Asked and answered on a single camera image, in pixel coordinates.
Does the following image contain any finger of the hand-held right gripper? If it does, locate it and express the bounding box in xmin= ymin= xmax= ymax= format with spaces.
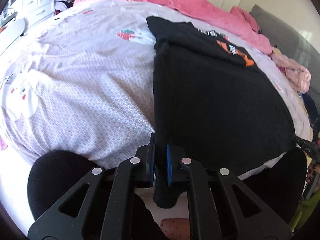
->
xmin=294 ymin=135 xmax=320 ymax=158

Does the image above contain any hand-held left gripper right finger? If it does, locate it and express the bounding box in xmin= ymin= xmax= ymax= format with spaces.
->
xmin=165 ymin=144 xmax=293 ymax=240

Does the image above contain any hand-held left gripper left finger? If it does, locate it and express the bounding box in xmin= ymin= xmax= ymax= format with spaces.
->
xmin=27 ymin=132 xmax=157 ymax=240

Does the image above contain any black sweater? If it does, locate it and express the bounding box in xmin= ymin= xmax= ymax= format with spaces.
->
xmin=146 ymin=16 xmax=298 ymax=209

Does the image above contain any lime green cloth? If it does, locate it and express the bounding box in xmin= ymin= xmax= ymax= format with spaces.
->
xmin=291 ymin=195 xmax=320 ymax=233

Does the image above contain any dark blue garment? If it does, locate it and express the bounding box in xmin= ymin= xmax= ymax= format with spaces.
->
xmin=304 ymin=94 xmax=320 ymax=128

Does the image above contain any pink dotted slipper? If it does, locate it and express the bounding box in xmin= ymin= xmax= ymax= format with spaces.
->
xmin=160 ymin=217 xmax=190 ymax=240

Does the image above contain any pink fluffy garment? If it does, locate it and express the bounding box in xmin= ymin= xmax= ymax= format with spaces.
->
xmin=271 ymin=47 xmax=312 ymax=93

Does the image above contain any lilac printed bed sheet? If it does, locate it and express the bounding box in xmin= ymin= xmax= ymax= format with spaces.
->
xmin=0 ymin=0 xmax=314 ymax=178

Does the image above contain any grey quilted headboard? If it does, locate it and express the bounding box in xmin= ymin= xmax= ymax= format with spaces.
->
xmin=249 ymin=4 xmax=320 ymax=100

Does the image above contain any pink duvet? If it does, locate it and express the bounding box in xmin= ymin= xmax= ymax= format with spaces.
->
xmin=74 ymin=0 xmax=273 ymax=55

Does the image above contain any white oval panel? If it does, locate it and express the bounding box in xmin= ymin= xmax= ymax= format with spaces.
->
xmin=0 ymin=17 xmax=28 ymax=55

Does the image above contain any white dresser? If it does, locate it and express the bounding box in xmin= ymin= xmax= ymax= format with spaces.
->
xmin=10 ymin=0 xmax=55 ymax=28

